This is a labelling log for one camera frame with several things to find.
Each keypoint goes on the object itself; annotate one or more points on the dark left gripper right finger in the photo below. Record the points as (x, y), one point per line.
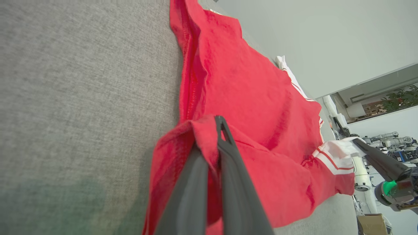
(238, 195)

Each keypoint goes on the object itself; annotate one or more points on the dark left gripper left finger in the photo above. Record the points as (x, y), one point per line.
(189, 202)

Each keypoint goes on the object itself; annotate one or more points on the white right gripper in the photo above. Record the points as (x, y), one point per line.
(403, 195)

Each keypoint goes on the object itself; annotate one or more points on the red jersey with striped trim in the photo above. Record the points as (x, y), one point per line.
(245, 91)

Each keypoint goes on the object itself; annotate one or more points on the grey background machinery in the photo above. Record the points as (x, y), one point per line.
(392, 142)

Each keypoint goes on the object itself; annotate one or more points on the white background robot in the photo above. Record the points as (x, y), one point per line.
(361, 173)

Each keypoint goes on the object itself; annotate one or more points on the green leafy plant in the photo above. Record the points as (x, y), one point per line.
(400, 98)

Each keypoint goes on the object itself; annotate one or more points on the brown cardboard box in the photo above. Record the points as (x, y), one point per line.
(372, 225)

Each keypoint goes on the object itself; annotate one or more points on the grey fabric sofa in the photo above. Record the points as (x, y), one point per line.
(81, 98)

